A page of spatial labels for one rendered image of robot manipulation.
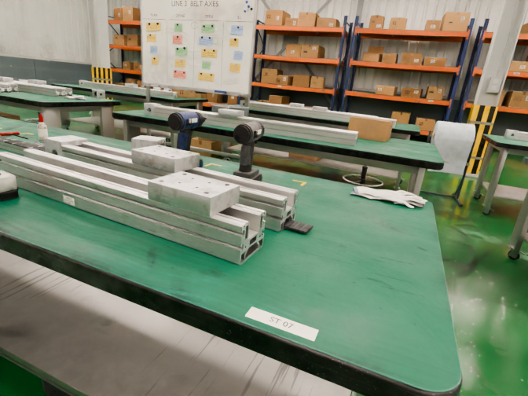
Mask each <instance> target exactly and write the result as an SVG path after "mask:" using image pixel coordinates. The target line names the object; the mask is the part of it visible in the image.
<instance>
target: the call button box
mask: <svg viewBox="0 0 528 396"><path fill-rule="evenodd" d="M17 197H19V195H18V187H17V181H16V177H15V175H12V174H8V173H6V172H3V171H0V202H1V201H4V200H11V199H14V198H17Z"/></svg>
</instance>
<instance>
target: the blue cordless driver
mask: <svg viewBox="0 0 528 396"><path fill-rule="evenodd" d="M205 119H207V118H205V117H204V116H203V115H201V113H199V112H175V113H172V114H170V115H169V117H168V125H169V127H170V128H171V129H172V130H180V132H179V133H178V140H177V149H181V150H185V151H189V152H190V145H191V138H192V134H193V131H194V128H197V127H200V126H202V124H203V123H204V122H205ZM203 165H204V162H203V160H202V159H200V166H199V167H200V168H202V166H203Z"/></svg>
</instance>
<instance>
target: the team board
mask: <svg viewBox="0 0 528 396"><path fill-rule="evenodd" d="M258 2H259V0H140V11H141V78H142V85H143V86H146V103H151V96H150V86H154V87H161V88H169V89H176V90H190V91H197V92H204V93H212V94H225V95H232V96H239V97H245V101H244V107H248V108H249V104H250V97H251V85H252V75H253V64H254V53H255V33H256V23H257V12H258ZM190 150H194V151H199V152H206V153H211V154H215V155H220V156H228V157H232V158H237V159H239V158H240V156H239V155H234V154H230V153H225V152H217V151H213V150H209V149H204V148H196V147H192V146H190Z"/></svg>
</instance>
